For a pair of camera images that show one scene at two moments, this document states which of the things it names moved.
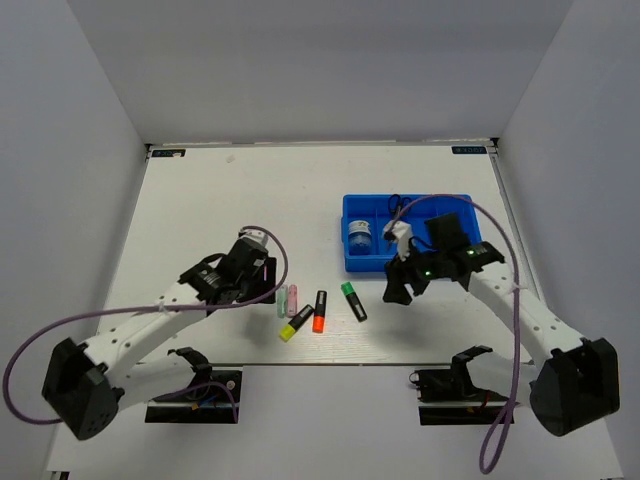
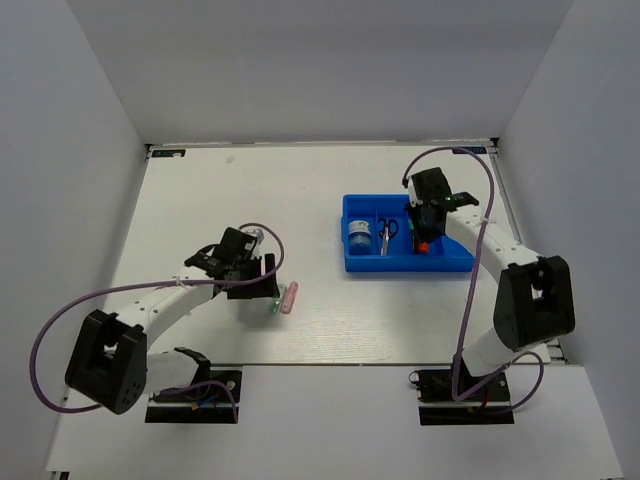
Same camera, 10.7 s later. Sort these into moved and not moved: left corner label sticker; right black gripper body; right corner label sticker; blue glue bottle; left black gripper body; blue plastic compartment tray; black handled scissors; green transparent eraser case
Moved: green transparent eraser case; black handled scissors; right black gripper body
Not moved: right corner label sticker; left black gripper body; blue glue bottle; left corner label sticker; blue plastic compartment tray
